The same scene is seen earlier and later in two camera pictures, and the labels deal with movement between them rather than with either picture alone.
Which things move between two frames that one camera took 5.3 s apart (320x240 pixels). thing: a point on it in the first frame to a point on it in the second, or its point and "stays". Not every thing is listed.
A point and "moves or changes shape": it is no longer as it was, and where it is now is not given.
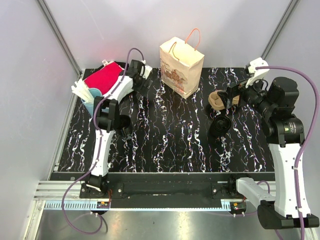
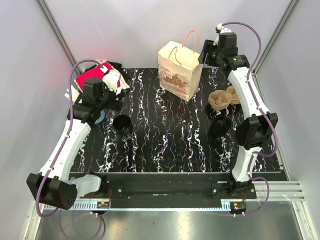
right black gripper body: (237, 89) to (211, 59)
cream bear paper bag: (181, 66) moves or changes shape
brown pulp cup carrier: (215, 101) stays
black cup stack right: (221, 125) stays
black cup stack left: (123, 123) stays
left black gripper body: (139, 85) to (108, 100)
